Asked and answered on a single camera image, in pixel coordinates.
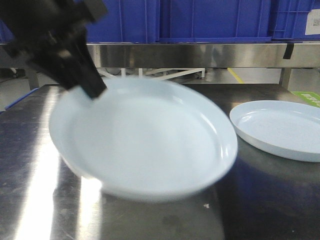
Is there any steel rack post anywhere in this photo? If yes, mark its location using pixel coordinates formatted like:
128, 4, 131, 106
279, 67, 293, 90

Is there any white metal frame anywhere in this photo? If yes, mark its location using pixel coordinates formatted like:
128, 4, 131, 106
97, 67, 206, 81

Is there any black tape strip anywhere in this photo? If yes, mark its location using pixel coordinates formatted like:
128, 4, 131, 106
283, 42, 295, 60

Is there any smooth blue bin on shelf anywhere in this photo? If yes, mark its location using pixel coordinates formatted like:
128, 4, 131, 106
159, 0, 271, 43

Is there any ribbed blue crate with label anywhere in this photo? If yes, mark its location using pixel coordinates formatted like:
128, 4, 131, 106
268, 0, 320, 41

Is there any light blue plate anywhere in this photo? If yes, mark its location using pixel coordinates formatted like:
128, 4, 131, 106
229, 100, 320, 163
49, 77, 238, 202

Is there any white paper label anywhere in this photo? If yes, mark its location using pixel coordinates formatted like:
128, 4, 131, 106
305, 9, 320, 36

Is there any stainless steel shelf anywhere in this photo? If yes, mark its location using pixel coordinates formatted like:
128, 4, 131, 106
0, 41, 320, 69

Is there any green floor sign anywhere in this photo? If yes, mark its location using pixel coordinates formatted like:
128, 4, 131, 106
291, 91, 320, 108

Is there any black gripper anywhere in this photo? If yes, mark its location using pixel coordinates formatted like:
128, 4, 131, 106
0, 0, 108, 99

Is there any blue bin far left shelf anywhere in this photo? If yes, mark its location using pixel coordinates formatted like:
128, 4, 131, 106
0, 0, 161, 44

